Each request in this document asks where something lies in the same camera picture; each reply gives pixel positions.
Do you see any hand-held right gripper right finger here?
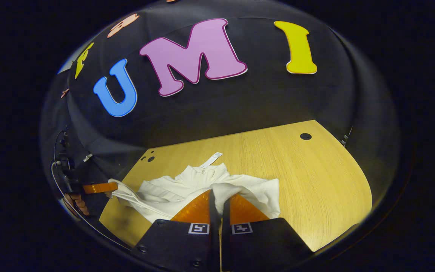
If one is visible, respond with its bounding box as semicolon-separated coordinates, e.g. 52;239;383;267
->
221;195;314;272

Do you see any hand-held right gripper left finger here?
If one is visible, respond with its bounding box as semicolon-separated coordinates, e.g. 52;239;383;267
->
133;190;220;272

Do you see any white sweatshirt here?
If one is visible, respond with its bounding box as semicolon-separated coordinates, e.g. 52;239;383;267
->
108;152;281;223

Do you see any black backdrop cloth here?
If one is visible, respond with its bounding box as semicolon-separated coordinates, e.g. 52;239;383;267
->
40;0;399;212

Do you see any dark cloth clip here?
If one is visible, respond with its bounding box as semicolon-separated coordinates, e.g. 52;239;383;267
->
340;127;353;147

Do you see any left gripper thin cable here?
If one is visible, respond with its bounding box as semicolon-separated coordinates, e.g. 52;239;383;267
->
51;130;131;250

